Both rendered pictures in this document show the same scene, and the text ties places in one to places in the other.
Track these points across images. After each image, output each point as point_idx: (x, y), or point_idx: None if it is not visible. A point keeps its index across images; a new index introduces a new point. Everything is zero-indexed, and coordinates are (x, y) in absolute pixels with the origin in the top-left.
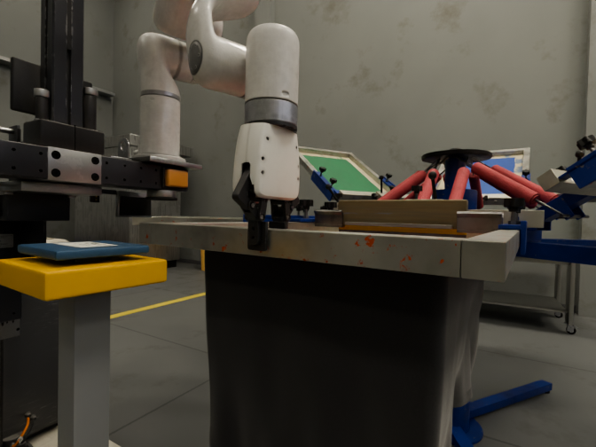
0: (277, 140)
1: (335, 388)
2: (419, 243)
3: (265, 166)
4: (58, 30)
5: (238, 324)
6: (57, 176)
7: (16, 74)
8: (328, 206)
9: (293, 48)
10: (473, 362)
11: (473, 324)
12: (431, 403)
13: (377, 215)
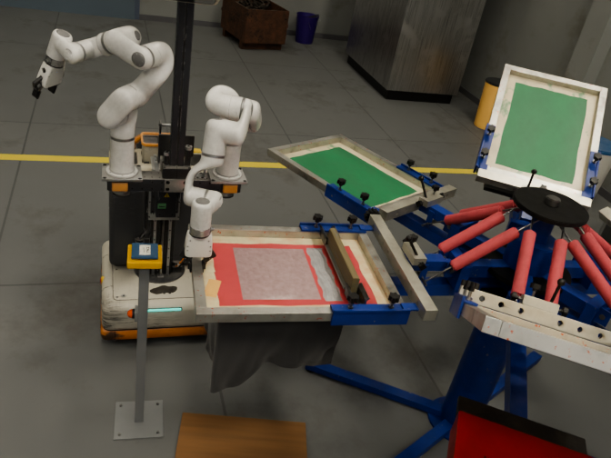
0: (195, 241)
1: (212, 324)
2: (195, 301)
3: (188, 249)
4: (174, 126)
5: None
6: (167, 190)
7: (160, 141)
8: (347, 220)
9: (201, 214)
10: (303, 356)
11: (302, 340)
12: (215, 344)
13: (335, 253)
